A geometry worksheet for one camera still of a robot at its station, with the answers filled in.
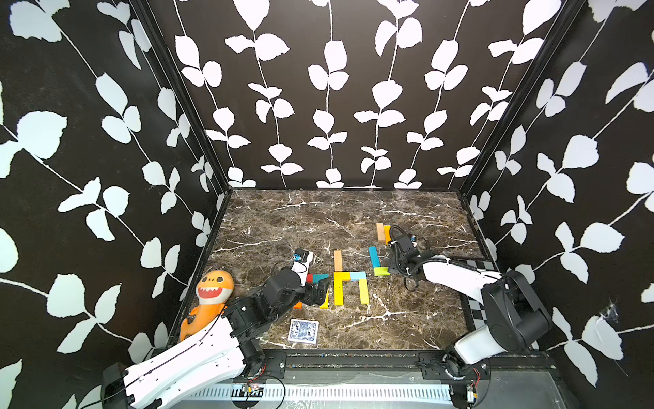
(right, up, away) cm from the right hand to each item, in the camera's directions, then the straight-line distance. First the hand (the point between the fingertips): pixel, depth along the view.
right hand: (395, 261), depth 93 cm
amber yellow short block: (-20, -5, -2) cm, 21 cm away
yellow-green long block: (-13, -5, 0) cm, 14 cm away
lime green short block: (-5, -4, 0) cm, 6 cm away
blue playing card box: (-32, -19, -15) cm, 40 cm away
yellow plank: (-21, -9, -3) cm, 23 cm away
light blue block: (-16, -5, 0) cm, 17 cm away
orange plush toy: (-62, -7, -13) cm, 63 cm away
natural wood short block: (-21, 0, +2) cm, 21 cm away
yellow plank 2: (-26, -13, -8) cm, 30 cm away
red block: (-29, +1, -29) cm, 41 cm away
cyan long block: (-7, +1, +5) cm, 9 cm away
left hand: (-27, +1, -19) cm, 33 cm away
